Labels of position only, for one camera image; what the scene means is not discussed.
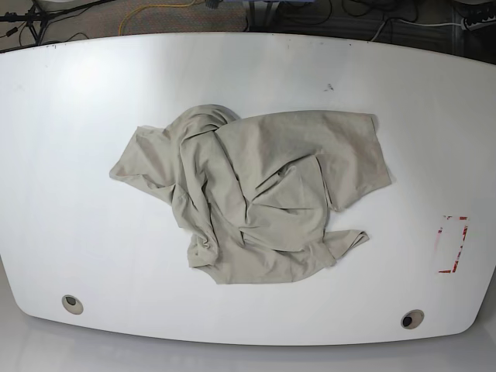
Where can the red tape rectangle marking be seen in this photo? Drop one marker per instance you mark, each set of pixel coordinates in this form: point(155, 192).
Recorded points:
point(450, 239)

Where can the left table cable grommet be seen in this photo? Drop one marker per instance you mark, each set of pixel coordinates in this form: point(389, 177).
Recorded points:
point(72, 305)

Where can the table cable grommet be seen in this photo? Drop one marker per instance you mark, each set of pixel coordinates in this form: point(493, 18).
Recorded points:
point(72, 305)
point(412, 319)

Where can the white power strip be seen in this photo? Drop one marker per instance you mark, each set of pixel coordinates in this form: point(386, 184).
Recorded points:
point(476, 22)

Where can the black tripod stand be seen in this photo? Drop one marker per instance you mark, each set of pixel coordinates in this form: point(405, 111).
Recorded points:
point(36, 19)

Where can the right table cable grommet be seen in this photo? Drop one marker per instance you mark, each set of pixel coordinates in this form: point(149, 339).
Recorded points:
point(412, 319)

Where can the beige T-shirt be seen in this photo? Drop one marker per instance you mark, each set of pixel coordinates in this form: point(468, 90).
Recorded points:
point(256, 193)

